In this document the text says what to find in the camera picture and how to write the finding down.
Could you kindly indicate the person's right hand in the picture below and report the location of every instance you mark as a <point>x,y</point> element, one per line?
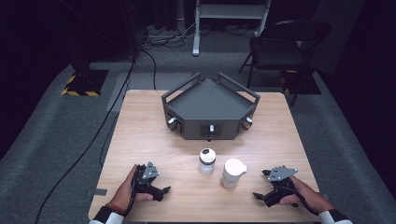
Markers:
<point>311,199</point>

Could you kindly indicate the black stand with striped base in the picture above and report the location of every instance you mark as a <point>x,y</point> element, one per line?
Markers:
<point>84,79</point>

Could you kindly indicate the person's left hand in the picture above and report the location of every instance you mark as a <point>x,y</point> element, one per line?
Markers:
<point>124,194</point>

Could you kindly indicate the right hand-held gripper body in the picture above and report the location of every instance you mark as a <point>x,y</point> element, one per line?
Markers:
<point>281,174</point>

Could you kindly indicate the white bottle with white cap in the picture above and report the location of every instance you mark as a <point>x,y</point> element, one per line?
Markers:
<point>233,174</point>

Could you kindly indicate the gray corner rack with drawers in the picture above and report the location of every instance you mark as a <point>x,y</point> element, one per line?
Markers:
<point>208,102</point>

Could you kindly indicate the small white jar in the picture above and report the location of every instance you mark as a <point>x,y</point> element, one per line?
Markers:
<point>207,161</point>

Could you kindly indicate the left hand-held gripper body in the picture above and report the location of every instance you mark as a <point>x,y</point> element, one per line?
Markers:
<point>150,172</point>

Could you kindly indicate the black folding chair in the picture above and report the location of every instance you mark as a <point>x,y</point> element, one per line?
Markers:
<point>277,49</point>

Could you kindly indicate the white metal stand frame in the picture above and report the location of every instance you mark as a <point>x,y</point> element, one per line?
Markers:
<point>230,11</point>

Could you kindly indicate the gray tape strip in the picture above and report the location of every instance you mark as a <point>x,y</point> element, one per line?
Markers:
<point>99,192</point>

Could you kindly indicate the dark striped floor base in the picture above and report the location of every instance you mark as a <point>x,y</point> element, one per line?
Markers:
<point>300,82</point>

